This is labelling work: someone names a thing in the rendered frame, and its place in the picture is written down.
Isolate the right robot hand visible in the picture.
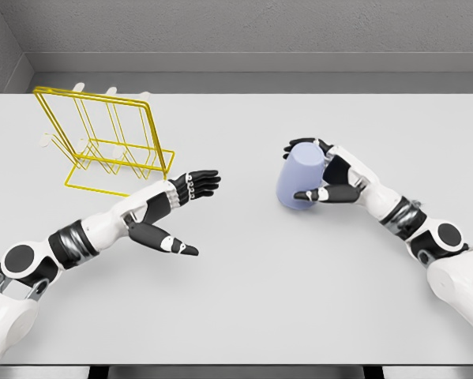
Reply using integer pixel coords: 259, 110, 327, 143
283, 137, 398, 218

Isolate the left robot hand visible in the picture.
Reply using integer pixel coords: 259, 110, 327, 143
88, 169, 222, 257

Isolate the pale blue cup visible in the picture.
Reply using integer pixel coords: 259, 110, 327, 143
275, 142, 325, 212

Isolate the yellow wire cup holder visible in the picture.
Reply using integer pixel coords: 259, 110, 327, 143
32, 81, 177, 197

